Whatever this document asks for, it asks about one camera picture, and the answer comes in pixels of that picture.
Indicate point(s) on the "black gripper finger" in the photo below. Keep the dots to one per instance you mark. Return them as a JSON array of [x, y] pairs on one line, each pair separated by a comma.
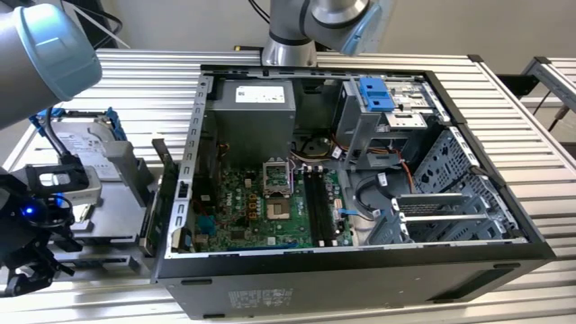
[[61, 258], [23, 287]]

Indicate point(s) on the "RAM stick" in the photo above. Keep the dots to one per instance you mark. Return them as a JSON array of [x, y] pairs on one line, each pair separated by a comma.
[[97, 265], [109, 240]]

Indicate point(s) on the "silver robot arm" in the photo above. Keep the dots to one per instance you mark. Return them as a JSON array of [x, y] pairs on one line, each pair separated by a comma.
[[37, 67]]

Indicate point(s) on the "black RAM slot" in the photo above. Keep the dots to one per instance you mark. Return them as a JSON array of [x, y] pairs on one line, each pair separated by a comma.
[[315, 206], [326, 206], [321, 206], [310, 206]]

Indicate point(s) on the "silver CPU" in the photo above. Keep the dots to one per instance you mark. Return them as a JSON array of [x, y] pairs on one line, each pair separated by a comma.
[[85, 214]]

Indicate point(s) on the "grey parts rack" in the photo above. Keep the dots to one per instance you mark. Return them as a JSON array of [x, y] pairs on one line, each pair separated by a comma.
[[122, 216]]

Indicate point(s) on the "green graphics card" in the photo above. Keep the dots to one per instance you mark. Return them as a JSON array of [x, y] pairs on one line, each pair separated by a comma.
[[165, 202]]

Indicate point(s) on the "hard disk in blue carrier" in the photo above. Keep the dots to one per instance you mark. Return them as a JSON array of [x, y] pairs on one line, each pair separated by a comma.
[[93, 141]]

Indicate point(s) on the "green motherboard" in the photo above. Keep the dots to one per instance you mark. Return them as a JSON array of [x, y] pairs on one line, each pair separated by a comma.
[[239, 233]]

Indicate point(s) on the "blue expansion slot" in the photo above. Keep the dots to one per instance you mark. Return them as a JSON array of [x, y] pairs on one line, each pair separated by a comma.
[[266, 247]]

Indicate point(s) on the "CPU socket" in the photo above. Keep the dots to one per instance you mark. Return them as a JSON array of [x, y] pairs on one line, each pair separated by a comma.
[[279, 208]]

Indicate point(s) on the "grey power supply unit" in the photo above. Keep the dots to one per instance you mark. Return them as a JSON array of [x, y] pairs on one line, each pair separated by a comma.
[[253, 131]]

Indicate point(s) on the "black PC case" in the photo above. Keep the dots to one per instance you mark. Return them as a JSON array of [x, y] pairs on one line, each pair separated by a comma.
[[361, 290]]

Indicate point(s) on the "yellow black connector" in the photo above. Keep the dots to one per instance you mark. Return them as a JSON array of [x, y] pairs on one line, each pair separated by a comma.
[[239, 48]]

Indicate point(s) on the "grey metal drive cage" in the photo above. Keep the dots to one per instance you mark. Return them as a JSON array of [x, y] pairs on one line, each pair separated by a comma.
[[361, 128]]

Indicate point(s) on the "grey metal disk bay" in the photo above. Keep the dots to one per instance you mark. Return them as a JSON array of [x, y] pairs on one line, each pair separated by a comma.
[[433, 218]]

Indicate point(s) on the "metal slat side table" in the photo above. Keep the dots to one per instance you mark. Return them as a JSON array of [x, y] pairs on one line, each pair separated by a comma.
[[558, 74]]

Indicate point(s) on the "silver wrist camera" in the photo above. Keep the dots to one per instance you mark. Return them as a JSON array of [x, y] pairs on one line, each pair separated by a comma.
[[87, 190]]

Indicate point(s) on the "blue plastic drive bracket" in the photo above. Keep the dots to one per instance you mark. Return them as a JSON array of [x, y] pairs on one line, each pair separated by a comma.
[[375, 101]]

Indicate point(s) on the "black metal bracket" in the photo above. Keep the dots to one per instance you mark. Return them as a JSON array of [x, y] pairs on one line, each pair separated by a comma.
[[518, 84]]

